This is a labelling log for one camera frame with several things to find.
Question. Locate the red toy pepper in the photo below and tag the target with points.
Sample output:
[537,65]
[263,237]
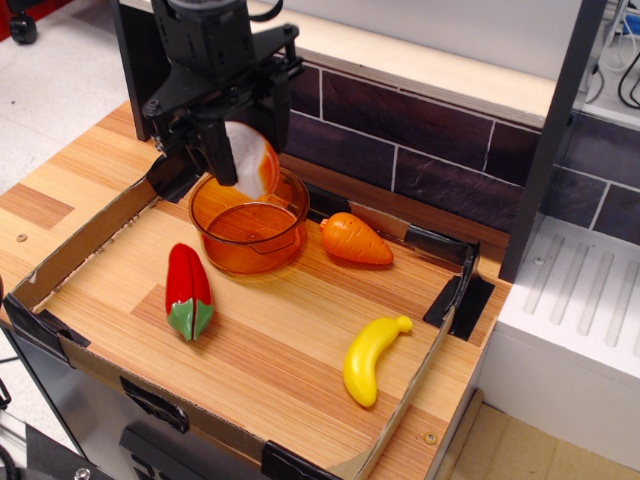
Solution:
[188,298]

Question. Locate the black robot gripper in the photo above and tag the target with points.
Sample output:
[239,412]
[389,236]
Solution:
[220,70]

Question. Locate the yellow toy banana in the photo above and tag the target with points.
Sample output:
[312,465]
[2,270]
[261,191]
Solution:
[360,361]

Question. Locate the orange toy carrot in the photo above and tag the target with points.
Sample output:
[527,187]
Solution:
[347,237]

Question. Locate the white orange toy sushi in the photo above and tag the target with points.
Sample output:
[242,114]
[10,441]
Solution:
[255,160]

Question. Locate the black chair caster wheel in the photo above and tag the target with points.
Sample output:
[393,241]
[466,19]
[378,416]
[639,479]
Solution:
[23,29]

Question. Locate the black vertical frame post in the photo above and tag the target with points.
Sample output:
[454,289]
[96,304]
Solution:
[567,99]

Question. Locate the white dish drainer sink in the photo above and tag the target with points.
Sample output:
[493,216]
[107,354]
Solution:
[564,355]

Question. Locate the cardboard fence with black tape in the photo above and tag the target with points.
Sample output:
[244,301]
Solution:
[84,257]

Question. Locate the transparent orange plastic pot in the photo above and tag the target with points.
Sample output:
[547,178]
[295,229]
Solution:
[243,236]

